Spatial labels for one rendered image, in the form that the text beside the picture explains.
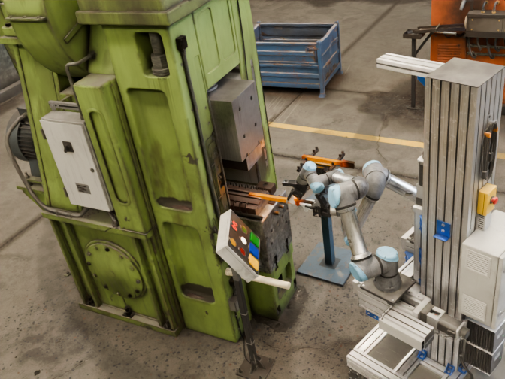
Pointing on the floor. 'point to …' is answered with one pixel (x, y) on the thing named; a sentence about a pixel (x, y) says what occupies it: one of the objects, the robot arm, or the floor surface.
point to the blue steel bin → (298, 54)
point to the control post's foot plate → (246, 371)
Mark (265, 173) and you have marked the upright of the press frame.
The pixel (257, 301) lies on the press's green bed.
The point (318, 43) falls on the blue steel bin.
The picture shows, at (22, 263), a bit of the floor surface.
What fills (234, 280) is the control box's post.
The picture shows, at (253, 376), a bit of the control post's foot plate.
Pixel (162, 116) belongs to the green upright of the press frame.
